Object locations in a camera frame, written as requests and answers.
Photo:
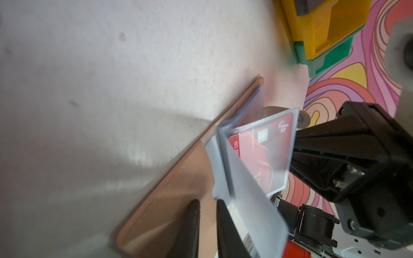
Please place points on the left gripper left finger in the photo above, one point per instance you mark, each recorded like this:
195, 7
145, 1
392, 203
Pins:
186, 244

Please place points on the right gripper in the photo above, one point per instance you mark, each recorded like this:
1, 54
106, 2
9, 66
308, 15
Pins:
363, 163

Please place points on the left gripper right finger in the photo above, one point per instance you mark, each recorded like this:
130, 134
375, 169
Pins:
229, 243

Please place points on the tan leather card holder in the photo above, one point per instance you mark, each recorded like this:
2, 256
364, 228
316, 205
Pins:
211, 170

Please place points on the red credit card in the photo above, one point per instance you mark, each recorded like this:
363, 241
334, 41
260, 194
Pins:
265, 153

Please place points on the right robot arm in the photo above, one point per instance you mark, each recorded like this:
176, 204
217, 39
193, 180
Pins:
311, 226

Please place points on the green plastic bin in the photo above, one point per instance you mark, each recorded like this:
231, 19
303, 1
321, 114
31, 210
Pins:
329, 58

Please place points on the yellow plastic bin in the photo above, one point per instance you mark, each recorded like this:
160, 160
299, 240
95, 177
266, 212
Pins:
320, 25

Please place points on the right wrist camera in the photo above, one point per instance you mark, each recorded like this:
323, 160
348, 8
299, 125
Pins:
399, 66

